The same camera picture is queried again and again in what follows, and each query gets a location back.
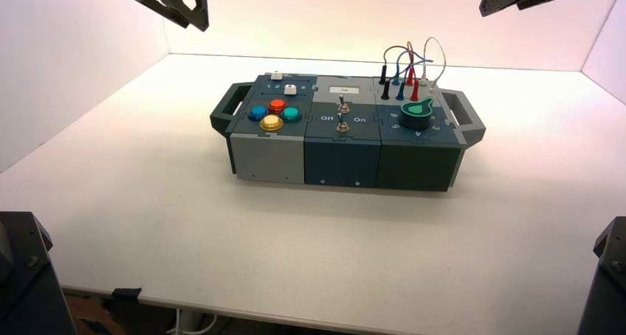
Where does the black table clamp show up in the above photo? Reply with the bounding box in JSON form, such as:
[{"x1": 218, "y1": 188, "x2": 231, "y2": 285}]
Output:
[{"x1": 111, "y1": 288, "x2": 142, "y2": 303}]

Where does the grey and blue control box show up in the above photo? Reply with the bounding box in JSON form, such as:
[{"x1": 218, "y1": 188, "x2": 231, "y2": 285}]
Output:
[{"x1": 210, "y1": 72, "x2": 486, "y2": 193}]

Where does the green rotary knob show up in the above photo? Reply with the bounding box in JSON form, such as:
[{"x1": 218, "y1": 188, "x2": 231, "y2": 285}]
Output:
[{"x1": 399, "y1": 97, "x2": 436, "y2": 131}]

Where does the blue jumper cable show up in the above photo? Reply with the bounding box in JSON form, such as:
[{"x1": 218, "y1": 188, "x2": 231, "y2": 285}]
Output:
[{"x1": 392, "y1": 49, "x2": 435, "y2": 102}]

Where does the white jumper cable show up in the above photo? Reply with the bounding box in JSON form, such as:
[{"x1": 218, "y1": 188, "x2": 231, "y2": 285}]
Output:
[{"x1": 419, "y1": 36, "x2": 447, "y2": 97}]

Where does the yellow push button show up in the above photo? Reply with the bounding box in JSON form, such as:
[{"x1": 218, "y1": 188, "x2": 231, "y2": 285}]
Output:
[{"x1": 259, "y1": 115, "x2": 285, "y2": 133}]

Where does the red jumper cable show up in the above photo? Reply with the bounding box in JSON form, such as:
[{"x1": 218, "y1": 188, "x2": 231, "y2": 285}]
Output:
[{"x1": 404, "y1": 41, "x2": 422, "y2": 103}]

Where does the black jumper cable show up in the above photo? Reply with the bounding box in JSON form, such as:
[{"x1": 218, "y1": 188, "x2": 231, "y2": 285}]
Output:
[{"x1": 379, "y1": 45, "x2": 416, "y2": 101}]

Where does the white cable under table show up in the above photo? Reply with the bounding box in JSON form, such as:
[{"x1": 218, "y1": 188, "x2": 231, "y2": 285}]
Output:
[{"x1": 166, "y1": 309, "x2": 219, "y2": 335}]

